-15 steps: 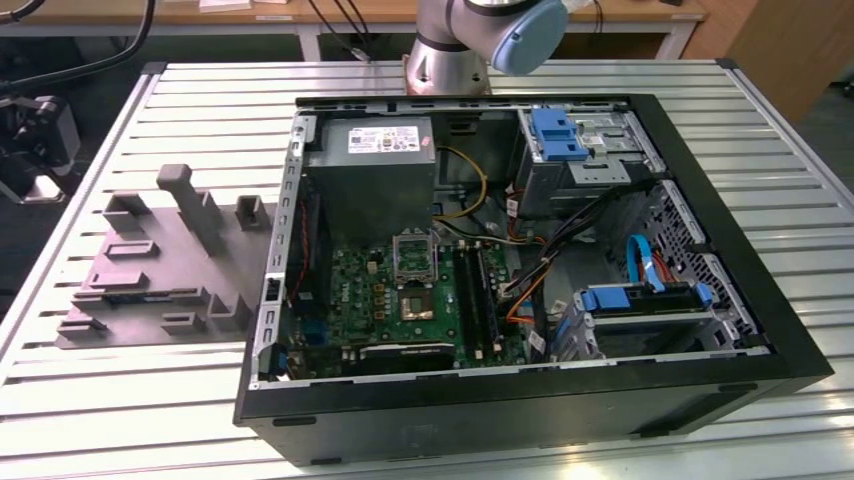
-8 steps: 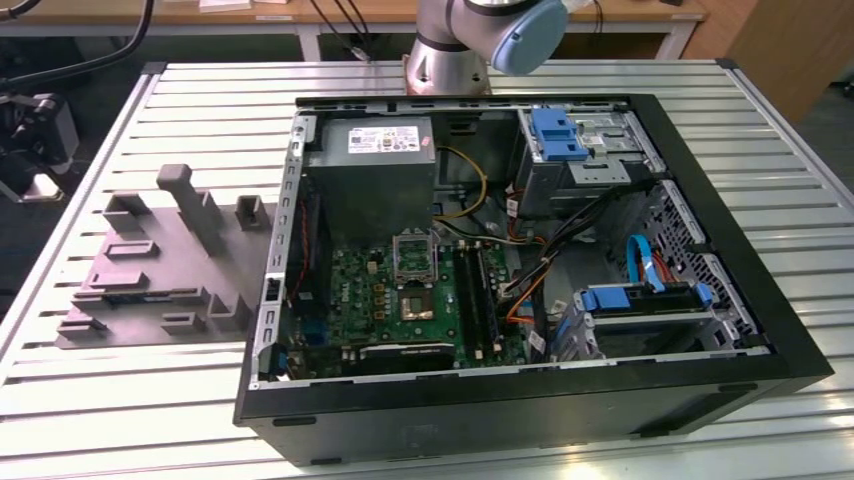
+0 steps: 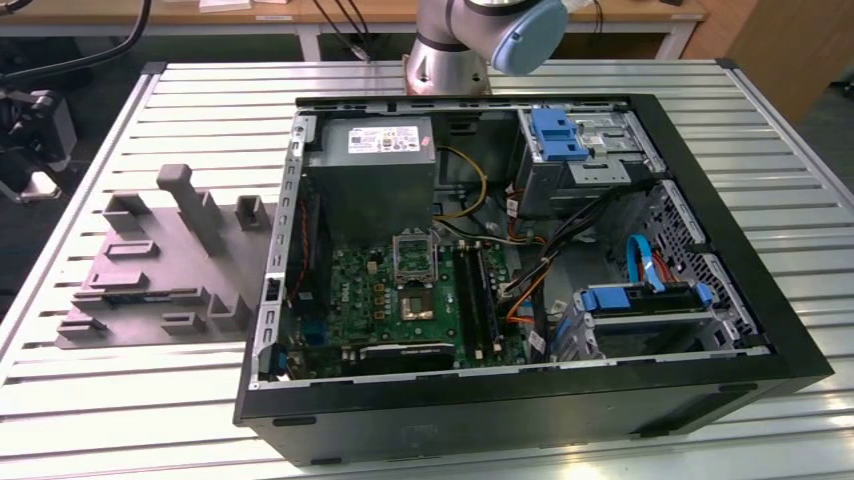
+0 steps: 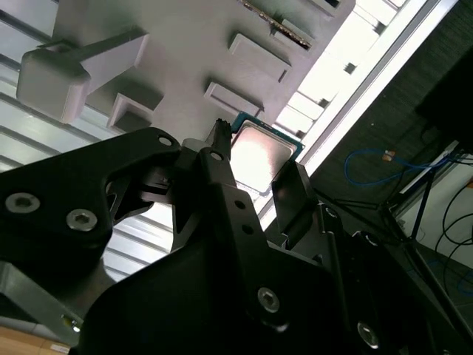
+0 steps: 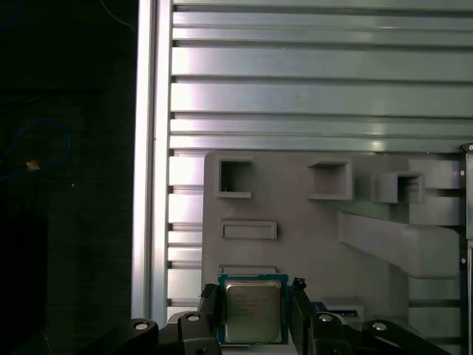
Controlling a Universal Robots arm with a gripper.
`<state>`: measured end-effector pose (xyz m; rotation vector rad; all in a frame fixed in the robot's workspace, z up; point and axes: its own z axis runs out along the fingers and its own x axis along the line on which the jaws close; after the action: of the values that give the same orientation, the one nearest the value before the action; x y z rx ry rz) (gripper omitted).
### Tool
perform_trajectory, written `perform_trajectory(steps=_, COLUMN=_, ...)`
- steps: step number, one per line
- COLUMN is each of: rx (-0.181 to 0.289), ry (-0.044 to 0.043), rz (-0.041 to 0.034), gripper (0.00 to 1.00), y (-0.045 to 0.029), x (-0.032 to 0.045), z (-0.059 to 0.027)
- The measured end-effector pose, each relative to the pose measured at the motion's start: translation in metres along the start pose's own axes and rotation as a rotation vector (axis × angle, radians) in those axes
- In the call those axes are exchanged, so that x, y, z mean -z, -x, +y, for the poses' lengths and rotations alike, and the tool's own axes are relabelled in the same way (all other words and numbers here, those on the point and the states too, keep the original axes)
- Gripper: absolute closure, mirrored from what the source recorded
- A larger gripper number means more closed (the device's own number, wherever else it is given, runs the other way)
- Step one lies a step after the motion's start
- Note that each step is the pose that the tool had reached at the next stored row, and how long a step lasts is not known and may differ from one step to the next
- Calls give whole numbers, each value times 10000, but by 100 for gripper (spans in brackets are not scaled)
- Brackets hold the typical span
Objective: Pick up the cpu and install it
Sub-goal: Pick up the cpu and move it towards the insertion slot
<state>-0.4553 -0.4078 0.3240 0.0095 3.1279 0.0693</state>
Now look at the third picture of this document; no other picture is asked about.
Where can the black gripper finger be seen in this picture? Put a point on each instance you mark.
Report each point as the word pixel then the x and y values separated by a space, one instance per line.
pixel 63 130

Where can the CPU socket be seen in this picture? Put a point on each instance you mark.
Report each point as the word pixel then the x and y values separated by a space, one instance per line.
pixel 416 306

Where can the small white box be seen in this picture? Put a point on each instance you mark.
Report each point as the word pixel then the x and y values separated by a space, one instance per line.
pixel 225 5

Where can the grey parts rack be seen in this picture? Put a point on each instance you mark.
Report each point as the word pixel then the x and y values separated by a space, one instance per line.
pixel 187 280

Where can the grey power supply unit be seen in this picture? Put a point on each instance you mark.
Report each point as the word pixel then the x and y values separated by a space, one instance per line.
pixel 374 185

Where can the green motherboard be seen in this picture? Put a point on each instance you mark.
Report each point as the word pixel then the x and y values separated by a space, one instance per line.
pixel 363 330

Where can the black graphics card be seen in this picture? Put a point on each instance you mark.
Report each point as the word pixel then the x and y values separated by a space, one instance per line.
pixel 403 356

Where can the black RAM stick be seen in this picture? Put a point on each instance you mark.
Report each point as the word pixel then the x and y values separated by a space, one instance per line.
pixel 486 300

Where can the blue disk carrier empty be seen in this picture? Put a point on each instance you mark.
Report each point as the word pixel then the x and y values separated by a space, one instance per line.
pixel 554 130

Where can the metal drive cage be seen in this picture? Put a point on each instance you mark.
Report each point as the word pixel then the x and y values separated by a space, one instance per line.
pixel 600 172

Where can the black PC case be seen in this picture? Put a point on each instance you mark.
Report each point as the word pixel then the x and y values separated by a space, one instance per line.
pixel 467 420

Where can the hard disk in blue carrier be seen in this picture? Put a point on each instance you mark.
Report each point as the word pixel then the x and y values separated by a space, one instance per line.
pixel 610 299

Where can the wooden desk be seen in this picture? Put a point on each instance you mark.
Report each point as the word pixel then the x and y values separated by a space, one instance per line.
pixel 640 12

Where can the metal disk bay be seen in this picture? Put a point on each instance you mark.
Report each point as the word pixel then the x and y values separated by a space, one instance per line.
pixel 727 320

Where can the wooden cabinet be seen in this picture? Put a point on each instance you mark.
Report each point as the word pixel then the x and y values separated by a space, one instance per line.
pixel 787 50

